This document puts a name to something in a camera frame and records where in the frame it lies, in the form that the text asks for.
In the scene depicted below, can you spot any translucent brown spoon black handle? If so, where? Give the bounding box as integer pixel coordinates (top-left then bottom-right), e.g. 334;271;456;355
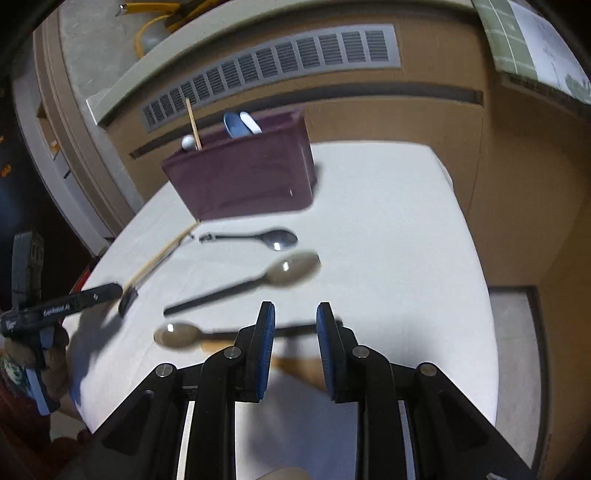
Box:
163;251;322;317

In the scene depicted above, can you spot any metal smiley-handle spoon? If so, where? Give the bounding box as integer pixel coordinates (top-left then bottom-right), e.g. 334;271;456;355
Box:
198;229;298;252

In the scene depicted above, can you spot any metal shovel-handle spoon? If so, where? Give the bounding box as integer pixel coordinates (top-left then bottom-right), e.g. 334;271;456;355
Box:
178;231;194;244

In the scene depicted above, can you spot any person's left hand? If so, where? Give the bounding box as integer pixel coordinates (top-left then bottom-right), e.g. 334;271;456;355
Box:
1;325;69;402

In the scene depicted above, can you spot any white tablecloth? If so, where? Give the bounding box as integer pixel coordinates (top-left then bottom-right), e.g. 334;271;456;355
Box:
61;140;501;480

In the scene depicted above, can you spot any white ball-top utensil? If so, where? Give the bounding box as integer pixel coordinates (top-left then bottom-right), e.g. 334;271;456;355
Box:
181;135;197;151

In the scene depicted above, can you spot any purple plastic utensil holder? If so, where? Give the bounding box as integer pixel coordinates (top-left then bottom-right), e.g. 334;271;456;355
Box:
161;109;317;221

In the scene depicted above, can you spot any blue plastic spoon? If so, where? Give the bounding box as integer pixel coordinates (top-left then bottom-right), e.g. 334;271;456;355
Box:
223;112;252;138

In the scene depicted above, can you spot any grey ventilation grille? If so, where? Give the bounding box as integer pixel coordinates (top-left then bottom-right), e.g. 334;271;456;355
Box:
139;24;402;133

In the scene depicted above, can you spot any green checkered cloth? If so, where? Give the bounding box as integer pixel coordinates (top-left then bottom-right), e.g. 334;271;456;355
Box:
473;0;590;107

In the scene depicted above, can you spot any yellow cable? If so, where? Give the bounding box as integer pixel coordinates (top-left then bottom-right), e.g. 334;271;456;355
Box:
115;0;223;60

